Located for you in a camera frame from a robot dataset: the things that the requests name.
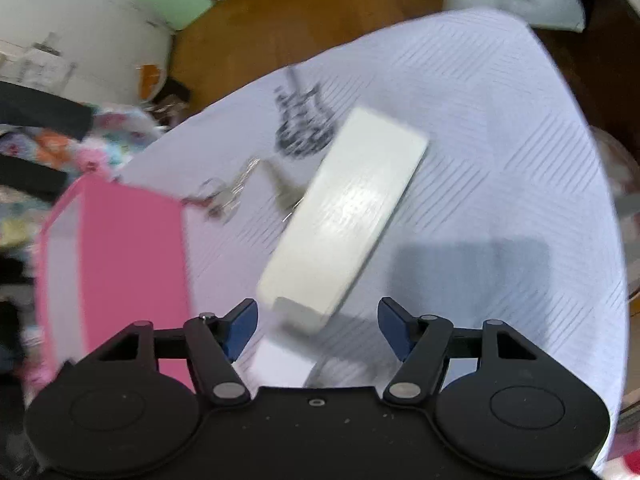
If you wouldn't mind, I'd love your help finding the trash bin with orange bag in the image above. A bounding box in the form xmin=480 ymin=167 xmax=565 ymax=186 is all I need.
xmin=137 ymin=62 xmax=193 ymax=106

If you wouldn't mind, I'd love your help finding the pink cardboard box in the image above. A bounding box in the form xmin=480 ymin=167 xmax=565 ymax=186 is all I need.
xmin=34 ymin=175 xmax=197 ymax=391

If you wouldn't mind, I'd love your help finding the floral quilt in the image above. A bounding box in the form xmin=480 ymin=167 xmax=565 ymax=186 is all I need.
xmin=0 ymin=105 xmax=166 ymax=401

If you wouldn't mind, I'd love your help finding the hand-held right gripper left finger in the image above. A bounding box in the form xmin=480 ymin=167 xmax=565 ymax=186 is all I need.
xmin=92 ymin=297 xmax=259 ymax=406

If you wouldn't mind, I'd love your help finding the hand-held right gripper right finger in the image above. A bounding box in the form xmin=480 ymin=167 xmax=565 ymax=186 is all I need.
xmin=377 ymin=296 xmax=538 ymax=406

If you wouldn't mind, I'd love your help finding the cream remote control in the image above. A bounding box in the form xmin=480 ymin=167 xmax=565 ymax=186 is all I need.
xmin=256 ymin=106 xmax=430 ymax=336

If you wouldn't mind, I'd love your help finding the white door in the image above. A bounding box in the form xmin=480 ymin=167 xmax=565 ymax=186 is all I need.
xmin=0 ymin=0 xmax=176 ymax=106

